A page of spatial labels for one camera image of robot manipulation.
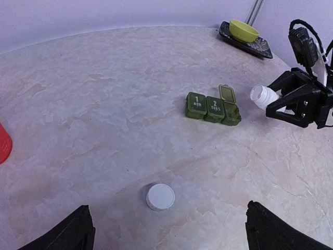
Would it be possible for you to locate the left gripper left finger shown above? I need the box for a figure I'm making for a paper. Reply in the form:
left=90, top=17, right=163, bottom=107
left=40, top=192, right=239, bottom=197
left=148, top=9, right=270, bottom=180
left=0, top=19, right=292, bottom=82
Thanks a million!
left=21, top=205, right=96, bottom=249

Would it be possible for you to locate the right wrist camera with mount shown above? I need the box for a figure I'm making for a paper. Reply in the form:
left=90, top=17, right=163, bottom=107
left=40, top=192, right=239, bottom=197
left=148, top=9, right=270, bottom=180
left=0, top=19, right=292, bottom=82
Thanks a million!
left=288, top=20, right=330, bottom=87

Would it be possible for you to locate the lime green bowl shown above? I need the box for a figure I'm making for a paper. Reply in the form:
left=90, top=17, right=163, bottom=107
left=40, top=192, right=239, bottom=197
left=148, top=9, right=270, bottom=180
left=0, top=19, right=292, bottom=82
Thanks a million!
left=229, top=19, right=260, bottom=43

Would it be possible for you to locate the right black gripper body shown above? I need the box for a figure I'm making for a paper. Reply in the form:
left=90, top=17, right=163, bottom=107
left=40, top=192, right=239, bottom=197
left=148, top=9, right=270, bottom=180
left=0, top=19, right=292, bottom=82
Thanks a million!
left=293, top=68, right=332, bottom=129

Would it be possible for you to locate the small white pill bottle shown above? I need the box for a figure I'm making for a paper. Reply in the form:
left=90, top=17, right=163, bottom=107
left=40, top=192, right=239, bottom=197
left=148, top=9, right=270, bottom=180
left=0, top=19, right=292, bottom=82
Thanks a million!
left=250, top=85, right=281, bottom=110

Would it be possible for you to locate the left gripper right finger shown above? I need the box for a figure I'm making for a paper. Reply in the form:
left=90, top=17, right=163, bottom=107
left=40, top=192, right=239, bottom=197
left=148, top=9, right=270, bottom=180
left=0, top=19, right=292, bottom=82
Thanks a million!
left=246, top=201, right=328, bottom=249

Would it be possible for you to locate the black patterned square plate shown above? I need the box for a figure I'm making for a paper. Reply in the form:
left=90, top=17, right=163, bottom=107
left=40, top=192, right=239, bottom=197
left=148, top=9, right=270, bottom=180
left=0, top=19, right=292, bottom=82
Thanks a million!
left=219, top=19, right=273, bottom=59

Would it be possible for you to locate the white bottle cap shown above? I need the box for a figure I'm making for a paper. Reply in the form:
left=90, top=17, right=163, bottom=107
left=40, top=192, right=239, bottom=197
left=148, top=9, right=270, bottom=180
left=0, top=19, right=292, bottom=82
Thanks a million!
left=146, top=183, right=175, bottom=211

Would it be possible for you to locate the right aluminium frame post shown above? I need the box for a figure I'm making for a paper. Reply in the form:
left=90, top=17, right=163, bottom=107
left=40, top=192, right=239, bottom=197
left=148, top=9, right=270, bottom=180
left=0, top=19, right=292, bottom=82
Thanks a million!
left=245, top=0, right=264, bottom=26

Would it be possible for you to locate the orange pill bottle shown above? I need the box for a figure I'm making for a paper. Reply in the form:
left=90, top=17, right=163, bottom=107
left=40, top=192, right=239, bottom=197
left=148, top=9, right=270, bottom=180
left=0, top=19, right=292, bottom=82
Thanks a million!
left=0, top=124, right=12, bottom=164

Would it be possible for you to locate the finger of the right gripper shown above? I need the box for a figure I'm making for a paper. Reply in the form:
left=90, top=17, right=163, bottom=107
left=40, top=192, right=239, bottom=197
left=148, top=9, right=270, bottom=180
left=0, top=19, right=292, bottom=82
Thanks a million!
left=268, top=71, right=299, bottom=96
left=266, top=84, right=321, bottom=128

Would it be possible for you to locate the green weekly pill organizer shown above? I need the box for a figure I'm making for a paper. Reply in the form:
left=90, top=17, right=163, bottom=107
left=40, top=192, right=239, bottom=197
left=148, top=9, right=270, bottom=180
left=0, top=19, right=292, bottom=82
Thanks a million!
left=185, top=84, right=241, bottom=126

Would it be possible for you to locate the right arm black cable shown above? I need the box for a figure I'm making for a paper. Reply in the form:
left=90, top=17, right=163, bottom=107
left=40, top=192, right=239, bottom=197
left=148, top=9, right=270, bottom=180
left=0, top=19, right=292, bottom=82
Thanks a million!
left=289, top=19, right=333, bottom=68

